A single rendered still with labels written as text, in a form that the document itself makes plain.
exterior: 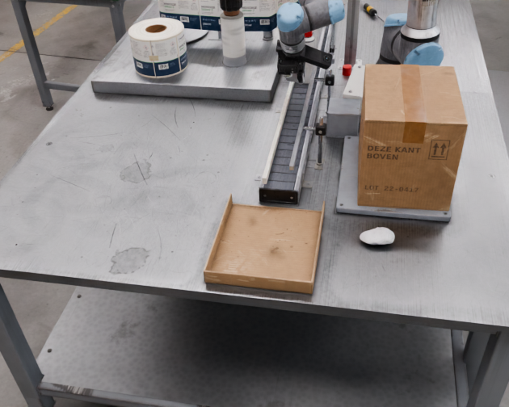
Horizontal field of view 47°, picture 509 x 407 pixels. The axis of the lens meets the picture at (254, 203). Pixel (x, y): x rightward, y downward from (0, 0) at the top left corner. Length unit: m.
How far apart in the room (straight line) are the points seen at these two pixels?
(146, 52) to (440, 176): 1.14
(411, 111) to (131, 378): 1.23
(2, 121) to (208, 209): 2.57
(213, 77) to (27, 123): 1.97
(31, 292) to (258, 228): 1.42
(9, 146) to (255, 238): 2.45
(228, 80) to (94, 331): 1.01
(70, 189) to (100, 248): 0.29
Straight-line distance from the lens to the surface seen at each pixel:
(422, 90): 1.60
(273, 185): 1.63
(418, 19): 1.88
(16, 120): 4.01
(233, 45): 2.22
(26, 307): 2.70
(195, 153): 1.87
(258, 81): 2.14
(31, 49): 3.84
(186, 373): 2.03
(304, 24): 1.75
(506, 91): 2.28
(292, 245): 1.51
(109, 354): 2.14
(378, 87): 1.60
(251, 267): 1.46
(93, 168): 1.88
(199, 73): 2.22
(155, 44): 2.17
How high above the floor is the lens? 1.88
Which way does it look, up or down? 39 degrees down
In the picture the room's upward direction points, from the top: 3 degrees counter-clockwise
